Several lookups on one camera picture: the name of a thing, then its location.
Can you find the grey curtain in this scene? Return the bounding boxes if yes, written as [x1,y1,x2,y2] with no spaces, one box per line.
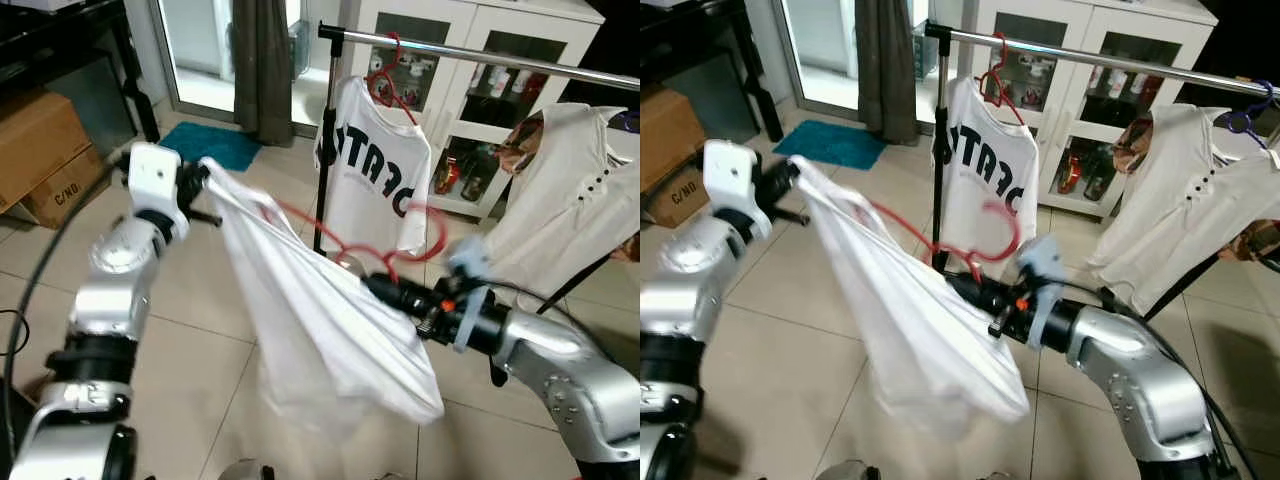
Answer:
[232,0,294,146]
[855,0,919,146]

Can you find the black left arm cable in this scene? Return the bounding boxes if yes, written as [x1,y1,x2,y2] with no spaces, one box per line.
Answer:
[0,155,136,480]

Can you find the teal floor mat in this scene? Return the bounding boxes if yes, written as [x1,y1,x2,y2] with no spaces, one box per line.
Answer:
[160,122,263,173]
[772,120,888,171]

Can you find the plain white shirt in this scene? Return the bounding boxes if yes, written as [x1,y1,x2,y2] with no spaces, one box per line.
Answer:
[200,157,446,426]
[795,155,1031,441]

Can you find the plain cardboard box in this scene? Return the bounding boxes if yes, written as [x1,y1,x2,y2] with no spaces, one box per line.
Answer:
[0,88,93,211]
[640,85,706,191]

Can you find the red wire clothes hanger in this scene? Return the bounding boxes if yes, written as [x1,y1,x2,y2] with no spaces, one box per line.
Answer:
[870,198,1023,286]
[978,32,1026,126]
[265,198,448,286]
[365,33,421,126]

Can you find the white glass door cabinet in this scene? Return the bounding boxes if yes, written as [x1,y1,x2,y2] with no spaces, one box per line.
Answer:
[340,0,606,221]
[965,0,1216,221]

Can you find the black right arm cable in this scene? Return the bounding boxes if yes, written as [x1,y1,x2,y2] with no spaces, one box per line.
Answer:
[490,280,641,371]
[1095,285,1256,480]

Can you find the black desk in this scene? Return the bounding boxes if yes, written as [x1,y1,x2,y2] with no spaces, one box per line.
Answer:
[0,0,161,143]
[640,0,786,141]

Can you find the white framed glass door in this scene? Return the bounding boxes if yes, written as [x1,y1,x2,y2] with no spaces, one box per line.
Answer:
[150,0,336,129]
[775,0,936,113]

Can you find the white buttoned shirt brown cuffs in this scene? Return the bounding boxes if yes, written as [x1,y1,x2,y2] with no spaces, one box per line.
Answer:
[1085,103,1280,316]
[485,103,641,296]

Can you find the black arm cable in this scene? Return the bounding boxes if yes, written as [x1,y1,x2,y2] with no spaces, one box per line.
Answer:
[1095,285,1256,480]
[0,155,136,480]
[490,280,641,371]

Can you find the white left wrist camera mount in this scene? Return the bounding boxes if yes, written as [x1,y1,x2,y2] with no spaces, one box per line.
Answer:
[127,142,183,217]
[704,139,763,217]

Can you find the white T-shirt with black letters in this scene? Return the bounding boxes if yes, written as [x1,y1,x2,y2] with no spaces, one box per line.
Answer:
[315,75,433,256]
[935,78,1041,261]

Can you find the pale blue right wrist camera mount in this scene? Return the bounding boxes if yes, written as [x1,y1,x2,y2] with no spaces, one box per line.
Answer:
[1018,238,1067,349]
[447,238,493,353]

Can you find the metal clothes rack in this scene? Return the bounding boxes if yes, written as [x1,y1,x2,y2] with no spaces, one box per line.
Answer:
[312,22,641,301]
[922,20,1280,321]

